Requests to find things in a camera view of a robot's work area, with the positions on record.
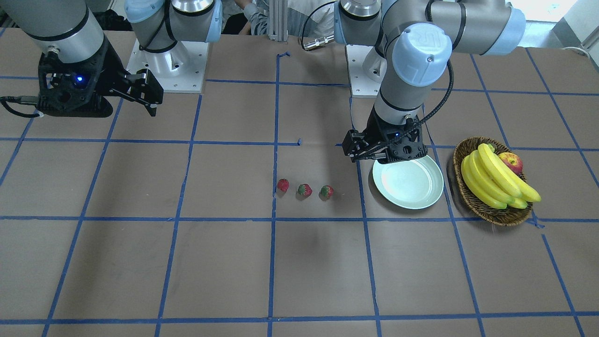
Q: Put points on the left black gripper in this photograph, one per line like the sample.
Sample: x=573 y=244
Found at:
x=373 y=128

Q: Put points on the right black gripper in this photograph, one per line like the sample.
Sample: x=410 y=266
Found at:
x=111 y=64

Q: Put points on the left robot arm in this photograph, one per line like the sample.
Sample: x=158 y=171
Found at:
x=416 y=39

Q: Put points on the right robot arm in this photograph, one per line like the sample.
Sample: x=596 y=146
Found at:
x=70 y=29

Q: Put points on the pale green plate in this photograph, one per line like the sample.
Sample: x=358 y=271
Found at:
x=415 y=184

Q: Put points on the yellow banana bunch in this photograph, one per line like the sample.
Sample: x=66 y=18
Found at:
x=493 y=183

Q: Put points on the red apple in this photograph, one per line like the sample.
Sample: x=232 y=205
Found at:
x=512 y=161

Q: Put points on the wicker basket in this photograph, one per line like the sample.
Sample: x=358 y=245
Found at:
x=507 y=217

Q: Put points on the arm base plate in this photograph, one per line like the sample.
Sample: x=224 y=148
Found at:
x=366 y=70
x=180 y=70

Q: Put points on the aluminium frame post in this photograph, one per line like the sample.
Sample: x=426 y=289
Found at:
x=277 y=20

